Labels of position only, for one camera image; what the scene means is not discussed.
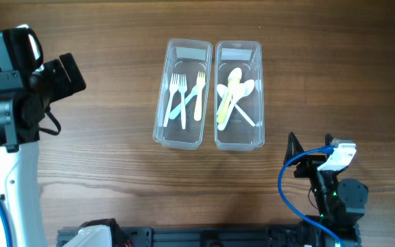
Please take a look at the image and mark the white plastic spoon thick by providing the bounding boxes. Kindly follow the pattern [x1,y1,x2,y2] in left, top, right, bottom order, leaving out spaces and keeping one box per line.
[217,83,246,131]

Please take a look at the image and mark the white plastic spoon slim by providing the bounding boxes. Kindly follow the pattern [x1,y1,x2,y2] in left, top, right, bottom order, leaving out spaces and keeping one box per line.
[217,84,228,99]

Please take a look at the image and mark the yellow plastic spoon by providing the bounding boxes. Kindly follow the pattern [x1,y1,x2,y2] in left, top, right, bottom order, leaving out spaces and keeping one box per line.
[217,67,242,124]

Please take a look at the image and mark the white fork thick handle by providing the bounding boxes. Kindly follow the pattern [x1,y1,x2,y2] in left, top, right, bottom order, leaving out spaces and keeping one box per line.
[169,85,198,119]

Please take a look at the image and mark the white plastic fork large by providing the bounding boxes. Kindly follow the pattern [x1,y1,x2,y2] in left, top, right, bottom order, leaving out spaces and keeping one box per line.
[178,74,187,130]

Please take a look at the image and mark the yellow plastic fork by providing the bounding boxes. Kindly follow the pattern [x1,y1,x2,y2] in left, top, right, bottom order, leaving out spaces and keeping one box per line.
[193,71,206,121]

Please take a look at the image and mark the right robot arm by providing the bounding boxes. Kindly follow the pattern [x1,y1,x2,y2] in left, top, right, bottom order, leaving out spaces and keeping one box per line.
[277,132,368,246]

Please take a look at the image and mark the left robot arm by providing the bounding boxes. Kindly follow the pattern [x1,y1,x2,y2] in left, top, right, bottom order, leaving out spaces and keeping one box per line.
[0,25,86,246]

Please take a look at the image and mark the clear plastic container right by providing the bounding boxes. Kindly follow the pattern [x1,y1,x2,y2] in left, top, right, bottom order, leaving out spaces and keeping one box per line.
[214,40,265,151]

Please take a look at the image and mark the clear plastic container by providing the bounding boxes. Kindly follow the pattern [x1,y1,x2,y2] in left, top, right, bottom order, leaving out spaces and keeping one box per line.
[214,40,265,151]
[153,38,213,150]

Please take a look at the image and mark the clear plastic container left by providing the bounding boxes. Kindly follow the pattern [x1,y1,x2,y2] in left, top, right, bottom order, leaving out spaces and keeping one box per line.
[153,38,213,150]

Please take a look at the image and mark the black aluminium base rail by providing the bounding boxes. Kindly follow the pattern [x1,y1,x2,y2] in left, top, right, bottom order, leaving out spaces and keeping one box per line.
[56,223,360,247]

